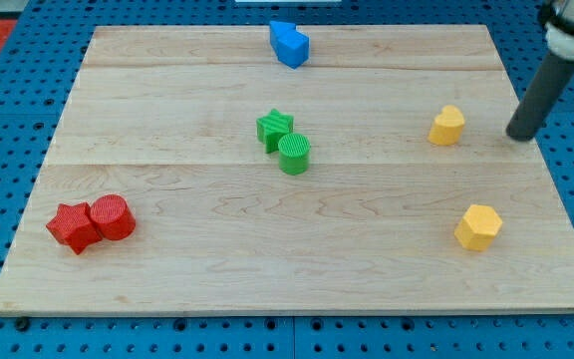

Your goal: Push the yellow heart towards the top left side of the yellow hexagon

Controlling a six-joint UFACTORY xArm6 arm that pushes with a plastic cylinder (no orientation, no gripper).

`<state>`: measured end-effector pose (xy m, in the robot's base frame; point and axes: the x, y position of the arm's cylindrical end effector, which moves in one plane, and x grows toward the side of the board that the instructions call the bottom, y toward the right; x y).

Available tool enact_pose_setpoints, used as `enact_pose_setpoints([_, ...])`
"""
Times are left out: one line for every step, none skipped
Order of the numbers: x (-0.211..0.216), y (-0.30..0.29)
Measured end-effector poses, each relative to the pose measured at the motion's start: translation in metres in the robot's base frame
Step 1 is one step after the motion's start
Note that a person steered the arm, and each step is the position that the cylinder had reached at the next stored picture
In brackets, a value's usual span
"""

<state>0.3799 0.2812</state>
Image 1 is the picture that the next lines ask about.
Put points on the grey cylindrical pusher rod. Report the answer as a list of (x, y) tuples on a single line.
[(550, 80)]

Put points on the yellow heart block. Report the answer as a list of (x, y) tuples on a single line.
[(447, 126)]

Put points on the yellow hexagon block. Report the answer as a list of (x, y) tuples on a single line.
[(478, 227)]

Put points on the blue cube block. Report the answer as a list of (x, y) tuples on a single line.
[(293, 48)]

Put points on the blue triangle block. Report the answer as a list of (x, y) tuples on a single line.
[(277, 29)]

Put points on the green cylinder block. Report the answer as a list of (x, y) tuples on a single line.
[(294, 154)]

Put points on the green star block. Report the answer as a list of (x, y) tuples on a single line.
[(271, 128)]

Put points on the wooden board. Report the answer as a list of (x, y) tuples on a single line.
[(165, 116)]

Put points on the red cylinder block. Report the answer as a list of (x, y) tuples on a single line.
[(112, 217)]

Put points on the red star block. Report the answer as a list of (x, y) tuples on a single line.
[(73, 227)]

